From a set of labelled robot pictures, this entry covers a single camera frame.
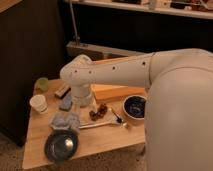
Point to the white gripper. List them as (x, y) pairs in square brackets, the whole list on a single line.
[(82, 95)]

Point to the dark grapes bunch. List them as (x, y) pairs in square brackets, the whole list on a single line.
[(100, 113)]

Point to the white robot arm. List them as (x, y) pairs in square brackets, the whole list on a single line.
[(179, 107)]

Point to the green plastic cup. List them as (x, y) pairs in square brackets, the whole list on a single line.
[(42, 84)]

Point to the white paper cup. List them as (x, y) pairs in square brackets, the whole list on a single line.
[(38, 103)]

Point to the yellow plastic bin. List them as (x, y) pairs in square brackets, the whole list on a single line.
[(108, 93)]

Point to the blue sponge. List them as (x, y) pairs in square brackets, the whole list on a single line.
[(66, 103)]

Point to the brown rectangular block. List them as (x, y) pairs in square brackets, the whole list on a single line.
[(62, 90)]

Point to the grey crumpled cloth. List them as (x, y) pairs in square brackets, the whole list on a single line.
[(65, 121)]

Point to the black spoon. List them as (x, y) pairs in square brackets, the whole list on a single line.
[(119, 119)]

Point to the small wooden table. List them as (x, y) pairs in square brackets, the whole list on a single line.
[(91, 141)]

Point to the wooden spoon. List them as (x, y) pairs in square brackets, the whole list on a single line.
[(103, 124)]

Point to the blue ceramic bowl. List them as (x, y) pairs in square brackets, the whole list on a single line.
[(134, 107)]

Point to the metal pole stand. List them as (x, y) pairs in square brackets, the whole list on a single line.
[(76, 35)]

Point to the dark metal bowl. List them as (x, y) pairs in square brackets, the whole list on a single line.
[(61, 145)]

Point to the white shelf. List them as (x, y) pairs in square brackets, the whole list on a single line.
[(202, 9)]

